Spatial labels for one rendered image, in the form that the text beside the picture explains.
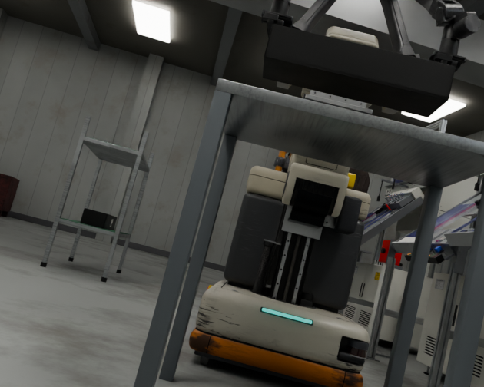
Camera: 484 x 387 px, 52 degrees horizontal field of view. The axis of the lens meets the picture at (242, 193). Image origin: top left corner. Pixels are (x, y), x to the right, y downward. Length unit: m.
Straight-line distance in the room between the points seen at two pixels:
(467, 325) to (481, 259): 0.15
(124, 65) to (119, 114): 1.06
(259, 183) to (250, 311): 0.61
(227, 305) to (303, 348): 0.31
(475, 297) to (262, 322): 0.82
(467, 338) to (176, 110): 9.73
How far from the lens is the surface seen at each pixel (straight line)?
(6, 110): 11.11
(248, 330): 1.79
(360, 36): 2.04
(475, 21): 1.75
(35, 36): 11.44
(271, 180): 2.13
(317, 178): 1.85
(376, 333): 3.27
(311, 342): 1.81
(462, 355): 1.21
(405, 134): 1.19
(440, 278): 3.31
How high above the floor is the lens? 0.41
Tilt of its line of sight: 7 degrees up
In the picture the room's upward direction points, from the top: 15 degrees clockwise
